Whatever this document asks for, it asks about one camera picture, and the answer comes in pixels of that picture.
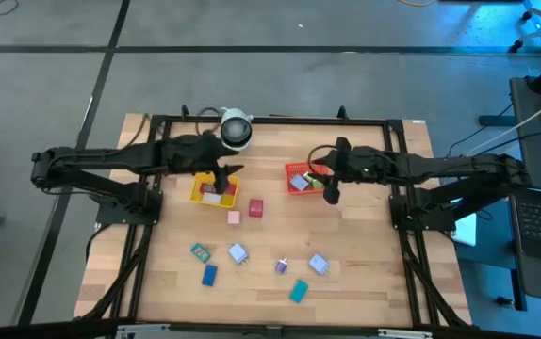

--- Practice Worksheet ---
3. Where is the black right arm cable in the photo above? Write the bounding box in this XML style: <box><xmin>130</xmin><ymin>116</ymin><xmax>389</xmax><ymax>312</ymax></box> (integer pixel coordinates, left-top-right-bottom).
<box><xmin>306</xmin><ymin>143</ymin><xmax>345</xmax><ymax>167</ymax></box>

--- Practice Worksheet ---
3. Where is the flat rectangular box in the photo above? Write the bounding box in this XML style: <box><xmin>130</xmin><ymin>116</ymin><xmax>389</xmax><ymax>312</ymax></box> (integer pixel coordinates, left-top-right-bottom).
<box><xmin>201</xmin><ymin>264</ymin><xmax>219</xmax><ymax>288</ymax></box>

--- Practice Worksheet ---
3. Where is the white hanging cord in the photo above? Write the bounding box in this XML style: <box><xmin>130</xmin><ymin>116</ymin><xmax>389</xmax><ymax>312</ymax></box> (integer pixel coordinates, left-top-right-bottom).
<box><xmin>461</xmin><ymin>91</ymin><xmax>541</xmax><ymax>157</ymax></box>

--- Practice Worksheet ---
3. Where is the orange plastic basket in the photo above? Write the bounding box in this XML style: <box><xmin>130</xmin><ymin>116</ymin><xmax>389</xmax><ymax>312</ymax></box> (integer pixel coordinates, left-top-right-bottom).
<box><xmin>284</xmin><ymin>161</ymin><xmax>326</xmax><ymax>196</ymax></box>

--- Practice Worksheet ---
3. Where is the dark standing desk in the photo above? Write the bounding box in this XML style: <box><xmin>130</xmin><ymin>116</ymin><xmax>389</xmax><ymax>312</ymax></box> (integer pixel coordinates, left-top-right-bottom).
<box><xmin>508</xmin><ymin>74</ymin><xmax>541</xmax><ymax>312</ymax></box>

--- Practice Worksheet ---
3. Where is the black aluminium table frame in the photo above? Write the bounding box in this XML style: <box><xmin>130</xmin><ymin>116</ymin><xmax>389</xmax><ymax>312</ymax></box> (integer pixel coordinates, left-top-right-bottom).
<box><xmin>74</xmin><ymin>105</ymin><xmax>472</xmax><ymax>331</ymax></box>

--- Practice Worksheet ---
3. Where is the green wall charger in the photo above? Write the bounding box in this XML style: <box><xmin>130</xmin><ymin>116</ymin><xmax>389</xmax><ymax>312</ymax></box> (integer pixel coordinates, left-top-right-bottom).
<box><xmin>303</xmin><ymin>172</ymin><xmax>324</xmax><ymax>190</ymax></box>

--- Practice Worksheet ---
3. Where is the teal patterned square item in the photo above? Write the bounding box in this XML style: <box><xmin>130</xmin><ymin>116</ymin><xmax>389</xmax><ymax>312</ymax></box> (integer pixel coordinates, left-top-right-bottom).
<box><xmin>189</xmin><ymin>242</ymin><xmax>212</xmax><ymax>265</ymax></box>

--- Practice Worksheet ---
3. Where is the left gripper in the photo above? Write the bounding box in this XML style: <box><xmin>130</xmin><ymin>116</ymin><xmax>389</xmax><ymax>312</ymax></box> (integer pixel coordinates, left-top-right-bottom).
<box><xmin>161</xmin><ymin>133</ymin><xmax>245</xmax><ymax>195</ymax></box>

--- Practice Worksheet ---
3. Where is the silver aluminium bracket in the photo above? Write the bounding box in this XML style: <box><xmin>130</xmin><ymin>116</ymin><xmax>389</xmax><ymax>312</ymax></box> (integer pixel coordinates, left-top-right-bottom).
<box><xmin>115</xmin><ymin>322</ymin><xmax>172</xmax><ymax>339</ymax></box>
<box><xmin>377</xmin><ymin>328</ymin><xmax>435</xmax><ymax>339</ymax></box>

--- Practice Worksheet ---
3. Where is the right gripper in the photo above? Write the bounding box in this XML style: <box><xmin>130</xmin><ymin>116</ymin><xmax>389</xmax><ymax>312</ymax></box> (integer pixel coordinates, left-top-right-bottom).
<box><xmin>308</xmin><ymin>137</ymin><xmax>394</xmax><ymax>206</ymax></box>

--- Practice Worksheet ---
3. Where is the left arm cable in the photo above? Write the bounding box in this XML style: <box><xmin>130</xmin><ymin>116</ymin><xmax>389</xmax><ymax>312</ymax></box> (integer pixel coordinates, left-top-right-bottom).
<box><xmin>194</xmin><ymin>106</ymin><xmax>222</xmax><ymax>137</ymax></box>

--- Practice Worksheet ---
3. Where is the teal rectangular box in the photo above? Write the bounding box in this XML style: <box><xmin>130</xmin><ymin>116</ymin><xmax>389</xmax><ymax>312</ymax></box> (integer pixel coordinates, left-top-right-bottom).
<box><xmin>288</xmin><ymin>279</ymin><xmax>310</xmax><ymax>304</ymax></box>

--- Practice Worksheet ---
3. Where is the office chair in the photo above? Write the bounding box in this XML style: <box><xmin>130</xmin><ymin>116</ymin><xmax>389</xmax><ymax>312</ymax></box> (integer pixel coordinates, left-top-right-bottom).
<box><xmin>509</xmin><ymin>0</ymin><xmax>541</xmax><ymax>54</ymax></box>

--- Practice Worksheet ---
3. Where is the yellow plastic basket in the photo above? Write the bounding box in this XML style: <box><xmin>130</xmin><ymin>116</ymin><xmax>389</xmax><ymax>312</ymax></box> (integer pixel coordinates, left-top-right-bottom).
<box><xmin>189</xmin><ymin>170</ymin><xmax>242</xmax><ymax>210</ymax></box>

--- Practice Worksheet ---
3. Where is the black crossbar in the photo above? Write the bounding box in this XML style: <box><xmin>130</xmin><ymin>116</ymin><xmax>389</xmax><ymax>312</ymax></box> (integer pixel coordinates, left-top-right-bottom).
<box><xmin>0</xmin><ymin>317</ymin><xmax>541</xmax><ymax>339</ymax></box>

